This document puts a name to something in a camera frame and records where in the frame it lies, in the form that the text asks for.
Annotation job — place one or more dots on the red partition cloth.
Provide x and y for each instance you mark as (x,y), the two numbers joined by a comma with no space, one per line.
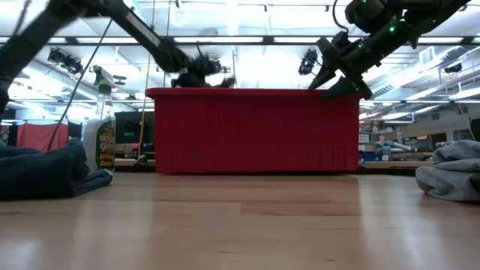
(37,137)

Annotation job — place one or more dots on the small grey round object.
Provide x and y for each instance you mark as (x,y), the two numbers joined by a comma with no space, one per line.
(141,159)

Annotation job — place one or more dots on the clear spray cleaner bottle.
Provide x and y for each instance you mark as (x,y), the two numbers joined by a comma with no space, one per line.
(101,142)

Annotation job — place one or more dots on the blue-grey background robot arm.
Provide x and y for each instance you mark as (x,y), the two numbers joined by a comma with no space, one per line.
(392,145)

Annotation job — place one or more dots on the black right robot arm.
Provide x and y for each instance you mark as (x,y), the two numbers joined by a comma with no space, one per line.
(412,18)

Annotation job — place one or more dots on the beige table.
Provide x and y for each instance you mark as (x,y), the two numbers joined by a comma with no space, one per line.
(125,162)

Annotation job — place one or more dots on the red plastic laundry basket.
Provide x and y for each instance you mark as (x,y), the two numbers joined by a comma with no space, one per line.
(255,131)

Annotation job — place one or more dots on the black ceiling light cluster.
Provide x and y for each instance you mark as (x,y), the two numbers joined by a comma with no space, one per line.
(65,62)

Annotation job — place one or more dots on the dark navy garment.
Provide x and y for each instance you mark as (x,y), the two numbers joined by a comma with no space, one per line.
(41,172)

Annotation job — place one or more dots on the black overhead camera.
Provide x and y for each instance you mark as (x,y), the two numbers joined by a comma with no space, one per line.
(308,62)

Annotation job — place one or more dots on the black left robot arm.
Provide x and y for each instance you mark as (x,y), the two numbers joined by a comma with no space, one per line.
(142,33)

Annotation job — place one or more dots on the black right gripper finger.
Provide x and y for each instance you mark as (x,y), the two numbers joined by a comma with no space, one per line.
(347,87)
(324,78)

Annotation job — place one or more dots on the background wooden table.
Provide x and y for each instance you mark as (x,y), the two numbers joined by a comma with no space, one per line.
(397,164)

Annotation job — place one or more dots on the black monitor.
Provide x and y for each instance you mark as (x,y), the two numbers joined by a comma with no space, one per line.
(129,127)

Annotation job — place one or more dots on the black ceiling-mounted camera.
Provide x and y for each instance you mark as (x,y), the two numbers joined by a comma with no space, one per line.
(453,68)

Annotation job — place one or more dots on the grey garment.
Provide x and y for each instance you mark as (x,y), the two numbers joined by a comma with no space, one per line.
(453,176)

